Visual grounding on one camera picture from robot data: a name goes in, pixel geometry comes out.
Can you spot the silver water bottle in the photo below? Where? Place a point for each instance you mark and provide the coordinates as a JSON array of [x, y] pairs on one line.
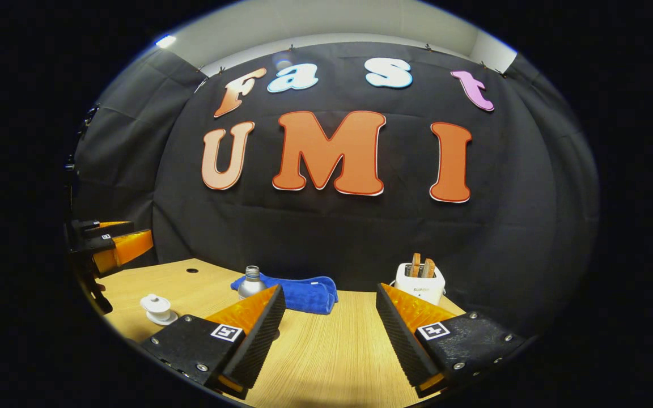
[[251, 283]]

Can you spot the white toaster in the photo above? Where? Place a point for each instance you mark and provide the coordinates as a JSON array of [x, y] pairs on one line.
[[420, 289]]

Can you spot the blue towel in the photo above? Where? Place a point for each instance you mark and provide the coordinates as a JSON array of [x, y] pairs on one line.
[[309, 294]]

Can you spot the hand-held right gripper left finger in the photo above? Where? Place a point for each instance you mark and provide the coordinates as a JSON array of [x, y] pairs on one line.
[[261, 340]]

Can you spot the brown toast slice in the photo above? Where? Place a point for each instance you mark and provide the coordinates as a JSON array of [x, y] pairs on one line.
[[428, 268], [415, 265]]

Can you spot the ceiling light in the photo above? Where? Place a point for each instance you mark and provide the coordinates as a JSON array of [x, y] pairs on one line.
[[165, 41]]

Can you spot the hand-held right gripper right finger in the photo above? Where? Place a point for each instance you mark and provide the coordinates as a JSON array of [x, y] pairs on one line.
[[400, 340]]

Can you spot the white teacup lid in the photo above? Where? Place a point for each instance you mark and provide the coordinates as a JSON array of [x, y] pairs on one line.
[[155, 302]]

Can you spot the white saucer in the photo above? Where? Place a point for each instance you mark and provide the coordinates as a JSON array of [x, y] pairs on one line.
[[169, 321]]

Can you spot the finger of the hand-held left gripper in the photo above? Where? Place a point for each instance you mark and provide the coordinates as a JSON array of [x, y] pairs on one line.
[[105, 229], [128, 249]]

